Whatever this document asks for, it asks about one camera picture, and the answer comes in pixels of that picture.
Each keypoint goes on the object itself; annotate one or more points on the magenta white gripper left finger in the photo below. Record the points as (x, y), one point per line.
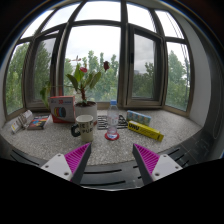
(70, 166)

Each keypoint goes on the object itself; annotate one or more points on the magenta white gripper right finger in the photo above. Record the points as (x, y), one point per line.
(153, 166)

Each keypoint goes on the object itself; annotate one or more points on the clear plastic water bottle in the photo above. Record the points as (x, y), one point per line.
(112, 118)

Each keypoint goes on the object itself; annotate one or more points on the yellow glue stick box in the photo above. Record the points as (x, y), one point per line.
(145, 130)

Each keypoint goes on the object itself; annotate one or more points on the red round coaster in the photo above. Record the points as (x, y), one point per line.
(111, 137)

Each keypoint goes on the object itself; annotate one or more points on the dark colourful book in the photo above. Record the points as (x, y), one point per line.
(38, 122)

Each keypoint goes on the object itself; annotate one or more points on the black patterned trivet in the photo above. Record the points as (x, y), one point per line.
(102, 122)

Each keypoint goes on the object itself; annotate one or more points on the light blue tissue pack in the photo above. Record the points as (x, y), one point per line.
(138, 117)

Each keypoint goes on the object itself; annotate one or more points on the red white filament box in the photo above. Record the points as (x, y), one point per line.
(62, 109)

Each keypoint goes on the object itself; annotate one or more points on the potted plant white pot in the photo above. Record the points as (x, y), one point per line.
(82, 80)

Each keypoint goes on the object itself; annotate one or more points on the white mug black handle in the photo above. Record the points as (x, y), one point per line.
(83, 128)

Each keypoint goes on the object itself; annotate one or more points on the dark window frame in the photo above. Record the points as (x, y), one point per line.
(139, 47)

